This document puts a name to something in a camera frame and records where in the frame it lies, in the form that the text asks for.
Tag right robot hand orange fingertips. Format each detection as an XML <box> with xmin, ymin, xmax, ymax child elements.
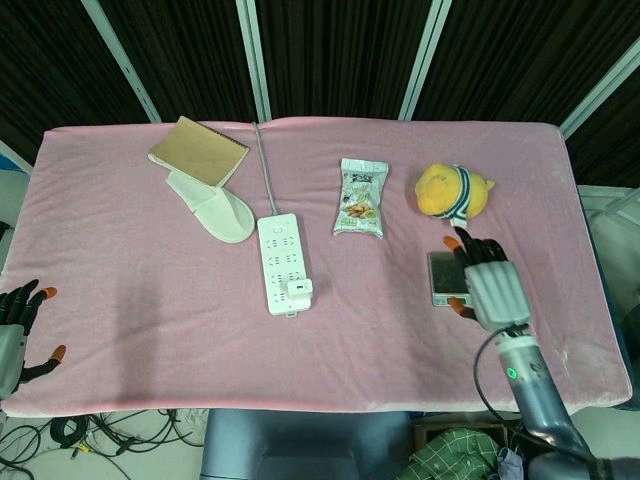
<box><xmin>442</xmin><ymin>225</ymin><xmax>532</xmax><ymax>331</ymax></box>

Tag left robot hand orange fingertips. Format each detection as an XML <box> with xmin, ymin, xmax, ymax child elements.
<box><xmin>0</xmin><ymin>278</ymin><xmax>67</xmax><ymax>401</ymax></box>

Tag white plug adapter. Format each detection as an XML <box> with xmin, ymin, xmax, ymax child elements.
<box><xmin>284</xmin><ymin>279</ymin><xmax>315</xmax><ymax>310</ymax></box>

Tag white power strip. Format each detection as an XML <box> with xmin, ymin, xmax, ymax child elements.
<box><xmin>256</xmin><ymin>213</ymin><xmax>315</xmax><ymax>318</ymax></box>

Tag silver digital scale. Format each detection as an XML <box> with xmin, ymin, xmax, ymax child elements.
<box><xmin>427</xmin><ymin>251</ymin><xmax>476</xmax><ymax>307</ymax></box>

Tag yellow plush toy striped scarf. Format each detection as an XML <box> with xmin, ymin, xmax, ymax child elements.
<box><xmin>414</xmin><ymin>163</ymin><xmax>496</xmax><ymax>229</ymax></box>

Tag pink table cloth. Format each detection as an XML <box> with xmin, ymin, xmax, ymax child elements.
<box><xmin>2</xmin><ymin>118</ymin><xmax>632</xmax><ymax>416</ymax></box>

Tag snack bag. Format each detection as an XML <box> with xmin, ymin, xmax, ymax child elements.
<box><xmin>332</xmin><ymin>157</ymin><xmax>390</xmax><ymax>240</ymax></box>

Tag green checked cloth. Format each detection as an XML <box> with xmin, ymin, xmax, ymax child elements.
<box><xmin>407</xmin><ymin>427</ymin><xmax>501</xmax><ymax>480</ymax></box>

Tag white disposable slipper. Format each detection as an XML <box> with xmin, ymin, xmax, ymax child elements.
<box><xmin>165</xmin><ymin>169</ymin><xmax>255</xmax><ymax>244</ymax></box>

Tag brown spiral notebook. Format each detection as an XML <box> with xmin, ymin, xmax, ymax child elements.
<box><xmin>147</xmin><ymin>115</ymin><xmax>251</xmax><ymax>189</ymax></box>

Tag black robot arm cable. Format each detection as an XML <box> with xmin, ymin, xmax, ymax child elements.
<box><xmin>472</xmin><ymin>324</ymin><xmax>531</xmax><ymax>436</ymax></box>

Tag black floor cable bundle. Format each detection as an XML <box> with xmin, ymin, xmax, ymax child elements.
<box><xmin>0</xmin><ymin>409</ymin><xmax>206</xmax><ymax>480</ymax></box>

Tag white frame post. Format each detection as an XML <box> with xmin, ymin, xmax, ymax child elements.
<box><xmin>82</xmin><ymin>0</ymin><xmax>162</xmax><ymax>122</ymax></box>
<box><xmin>237</xmin><ymin>0</ymin><xmax>274</xmax><ymax>122</ymax></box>
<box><xmin>399</xmin><ymin>0</ymin><xmax>454</xmax><ymax>121</ymax></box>
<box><xmin>559</xmin><ymin>74</ymin><xmax>640</xmax><ymax>141</ymax></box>

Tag grey power strip cable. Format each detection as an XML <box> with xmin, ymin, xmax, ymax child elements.
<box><xmin>251</xmin><ymin>121</ymin><xmax>280</xmax><ymax>217</ymax></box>

